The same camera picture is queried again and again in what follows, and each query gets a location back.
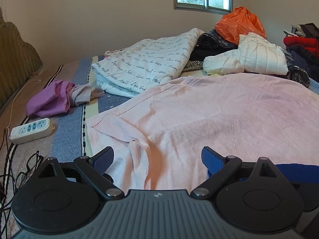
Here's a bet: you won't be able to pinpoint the white power strip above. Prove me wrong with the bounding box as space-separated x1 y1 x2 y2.
9 118 56 145

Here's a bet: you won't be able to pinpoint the blue striped bed sheet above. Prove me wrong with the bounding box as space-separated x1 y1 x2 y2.
0 52 319 232

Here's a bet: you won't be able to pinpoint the grey pink cloth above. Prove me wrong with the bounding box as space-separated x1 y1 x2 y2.
68 83 105 107

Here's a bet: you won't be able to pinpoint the pink blanket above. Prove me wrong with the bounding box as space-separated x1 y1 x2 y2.
86 73 319 192

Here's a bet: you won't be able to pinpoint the dark patterned clothes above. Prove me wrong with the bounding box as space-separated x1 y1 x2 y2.
191 29 240 61

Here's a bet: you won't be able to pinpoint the white puffer jacket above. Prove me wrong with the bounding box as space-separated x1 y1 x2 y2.
203 32 289 75

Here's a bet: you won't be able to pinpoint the red jacket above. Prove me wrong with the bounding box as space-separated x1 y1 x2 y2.
284 36 319 53

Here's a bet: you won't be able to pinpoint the black clothes pile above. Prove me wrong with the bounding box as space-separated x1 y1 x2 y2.
296 23 319 40

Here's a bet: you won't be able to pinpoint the black cables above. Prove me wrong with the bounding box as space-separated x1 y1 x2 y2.
0 127 40 229

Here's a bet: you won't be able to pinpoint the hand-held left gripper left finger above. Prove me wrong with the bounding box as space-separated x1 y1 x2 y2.
37 146 125 200

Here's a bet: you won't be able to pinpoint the purple cloth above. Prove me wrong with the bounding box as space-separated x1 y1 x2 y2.
26 79 75 117

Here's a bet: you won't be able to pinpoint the black eyeglasses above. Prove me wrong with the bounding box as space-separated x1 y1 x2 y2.
15 151 44 187

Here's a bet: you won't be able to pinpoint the dark blue jacket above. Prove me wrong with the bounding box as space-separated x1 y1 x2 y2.
287 45 319 75

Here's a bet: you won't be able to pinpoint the olive striped headboard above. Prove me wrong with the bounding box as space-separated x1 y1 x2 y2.
0 6 43 110

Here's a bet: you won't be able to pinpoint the orange plastic bag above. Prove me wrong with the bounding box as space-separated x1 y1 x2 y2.
215 7 267 44

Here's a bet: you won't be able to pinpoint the white quilt with script print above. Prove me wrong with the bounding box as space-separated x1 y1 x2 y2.
91 28 206 98

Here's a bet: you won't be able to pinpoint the black white knit cloth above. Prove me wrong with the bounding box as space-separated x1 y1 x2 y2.
183 60 205 73

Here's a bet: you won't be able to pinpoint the white power cable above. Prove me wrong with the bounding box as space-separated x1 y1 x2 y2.
7 79 41 136

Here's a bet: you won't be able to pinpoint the dark knit hat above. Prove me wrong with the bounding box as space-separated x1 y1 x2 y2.
289 66 311 87

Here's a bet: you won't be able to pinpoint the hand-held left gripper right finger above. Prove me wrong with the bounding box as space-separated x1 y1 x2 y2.
191 146 282 200

